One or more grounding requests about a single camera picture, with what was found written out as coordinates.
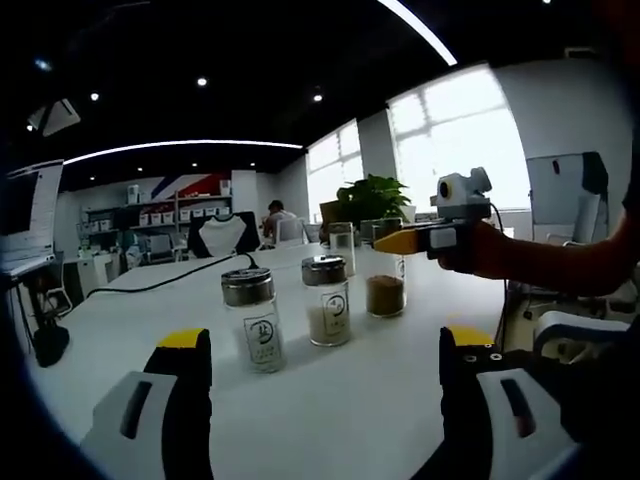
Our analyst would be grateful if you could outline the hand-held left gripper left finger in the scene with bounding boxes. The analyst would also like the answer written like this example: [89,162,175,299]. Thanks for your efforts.
[78,327,215,480]

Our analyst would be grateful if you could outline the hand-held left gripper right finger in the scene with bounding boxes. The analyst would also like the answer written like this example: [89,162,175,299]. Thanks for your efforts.
[437,324,585,480]

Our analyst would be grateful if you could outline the seasoning bottle brown grains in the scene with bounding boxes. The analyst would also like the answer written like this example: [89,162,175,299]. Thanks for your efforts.
[363,218,408,319]

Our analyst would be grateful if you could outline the seasoning bottle cream grains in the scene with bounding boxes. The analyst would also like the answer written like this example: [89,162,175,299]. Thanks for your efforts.
[327,221,357,279]

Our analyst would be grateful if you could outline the seasoning bottle white powder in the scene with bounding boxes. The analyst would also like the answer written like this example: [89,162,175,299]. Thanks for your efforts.
[300,255,351,347]

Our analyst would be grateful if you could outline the seasoning bottle white salt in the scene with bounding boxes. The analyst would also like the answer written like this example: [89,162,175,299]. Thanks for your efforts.
[220,267,286,375]

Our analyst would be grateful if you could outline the person's right hand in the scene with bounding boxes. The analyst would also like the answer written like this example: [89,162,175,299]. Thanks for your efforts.
[438,222,524,280]

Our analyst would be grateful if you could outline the potted green plant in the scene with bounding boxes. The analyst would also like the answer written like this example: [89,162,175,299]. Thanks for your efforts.
[335,173,414,236]

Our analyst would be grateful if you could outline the cardboard box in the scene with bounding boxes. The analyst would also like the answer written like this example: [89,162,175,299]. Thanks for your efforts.
[318,199,346,229]

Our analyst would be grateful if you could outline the whiteboard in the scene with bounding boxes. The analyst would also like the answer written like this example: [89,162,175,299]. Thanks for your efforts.
[525,151,609,246]

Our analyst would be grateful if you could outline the white mesh office chair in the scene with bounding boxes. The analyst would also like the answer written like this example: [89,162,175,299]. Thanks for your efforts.
[274,217,306,246]

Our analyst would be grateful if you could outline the dark hanging jacket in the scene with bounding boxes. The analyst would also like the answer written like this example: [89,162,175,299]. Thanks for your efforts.
[582,151,610,194]

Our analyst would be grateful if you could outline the person's dark clothing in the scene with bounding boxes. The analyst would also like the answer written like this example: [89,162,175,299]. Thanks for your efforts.
[499,344,640,451]

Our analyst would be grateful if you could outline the black laptop stand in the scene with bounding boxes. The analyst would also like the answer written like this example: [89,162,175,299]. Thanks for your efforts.
[32,279,71,369]

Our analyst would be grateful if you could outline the black and white chair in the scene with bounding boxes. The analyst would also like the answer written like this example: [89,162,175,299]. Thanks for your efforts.
[188,210,262,261]

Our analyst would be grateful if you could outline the white ceiling light strip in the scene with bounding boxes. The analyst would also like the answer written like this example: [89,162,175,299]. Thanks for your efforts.
[64,140,304,166]
[377,0,459,67]

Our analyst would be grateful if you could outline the shelving with white bins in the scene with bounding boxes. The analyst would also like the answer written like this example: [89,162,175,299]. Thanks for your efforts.
[79,192,235,236]

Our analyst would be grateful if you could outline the open white laptop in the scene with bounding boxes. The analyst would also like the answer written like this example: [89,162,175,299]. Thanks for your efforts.
[0,159,65,276]

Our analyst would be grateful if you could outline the ceiling air conditioner unit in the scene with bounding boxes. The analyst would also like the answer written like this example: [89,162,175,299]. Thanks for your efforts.
[27,97,82,139]

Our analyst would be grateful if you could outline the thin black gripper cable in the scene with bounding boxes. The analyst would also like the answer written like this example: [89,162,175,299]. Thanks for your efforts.
[489,199,512,351]

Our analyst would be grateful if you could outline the thick black power cable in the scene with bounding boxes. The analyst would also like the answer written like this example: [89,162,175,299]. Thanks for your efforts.
[87,251,259,301]

